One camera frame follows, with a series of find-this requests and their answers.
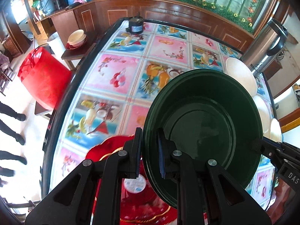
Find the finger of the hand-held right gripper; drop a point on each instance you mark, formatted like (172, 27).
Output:
(257, 145)
(288, 148)

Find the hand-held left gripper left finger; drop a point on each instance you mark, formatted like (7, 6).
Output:
(137, 152)

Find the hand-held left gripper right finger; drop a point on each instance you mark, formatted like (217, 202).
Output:
(161, 154)

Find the cream ribbed paper bowl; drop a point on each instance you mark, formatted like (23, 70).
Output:
(275, 130)

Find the white paper bowl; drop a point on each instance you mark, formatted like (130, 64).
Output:
(239, 75)
(262, 112)

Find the red ribbed glass bowl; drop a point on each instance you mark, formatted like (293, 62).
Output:
(93, 150)

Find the dark green plastic basin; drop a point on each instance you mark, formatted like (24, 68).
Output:
(211, 126)

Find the stainless steel thermos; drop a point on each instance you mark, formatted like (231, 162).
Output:
(262, 51)

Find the wooden stool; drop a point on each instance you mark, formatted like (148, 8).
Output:
(77, 53)

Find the red gift bag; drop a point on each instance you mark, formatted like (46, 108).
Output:
(44, 79)

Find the small red plate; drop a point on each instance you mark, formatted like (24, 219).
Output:
(70, 47)

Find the small black jar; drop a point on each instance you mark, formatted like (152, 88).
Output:
(135, 27)

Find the white ceramic bowl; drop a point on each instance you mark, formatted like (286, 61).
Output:
(76, 38)

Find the white plastic bin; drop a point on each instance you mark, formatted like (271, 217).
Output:
(56, 43)

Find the grey kettle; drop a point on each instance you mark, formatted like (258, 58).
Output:
(48, 3)

